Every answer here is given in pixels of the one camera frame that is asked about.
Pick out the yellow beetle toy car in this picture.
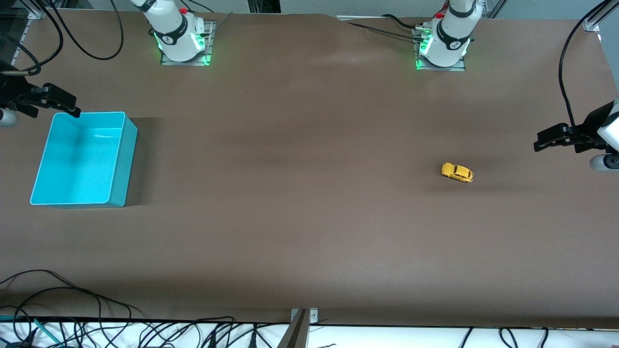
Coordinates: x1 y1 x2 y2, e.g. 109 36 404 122
441 163 474 183

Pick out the turquoise plastic bin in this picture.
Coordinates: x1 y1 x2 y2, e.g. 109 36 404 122
30 112 138 208

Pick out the brown table cover mat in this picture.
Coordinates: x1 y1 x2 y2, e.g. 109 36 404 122
0 9 619 330

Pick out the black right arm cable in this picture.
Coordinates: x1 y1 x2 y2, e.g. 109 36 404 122
0 0 124 77

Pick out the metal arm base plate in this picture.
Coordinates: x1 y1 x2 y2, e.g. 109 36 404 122
412 27 467 72
160 20 216 67

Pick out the long black loose cable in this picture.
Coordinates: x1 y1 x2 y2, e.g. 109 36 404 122
0 270 146 322

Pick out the black braided base cable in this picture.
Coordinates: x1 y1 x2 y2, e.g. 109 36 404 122
346 20 424 42

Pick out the teal cable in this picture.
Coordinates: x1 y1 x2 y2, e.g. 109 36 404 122
0 314 62 345

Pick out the black cable tangle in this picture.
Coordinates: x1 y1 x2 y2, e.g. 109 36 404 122
140 317 291 348

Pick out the small metal edge bracket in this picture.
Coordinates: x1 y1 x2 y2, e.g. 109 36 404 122
290 308 319 324

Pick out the grey metal camera bar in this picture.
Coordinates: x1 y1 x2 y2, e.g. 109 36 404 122
277 309 310 348

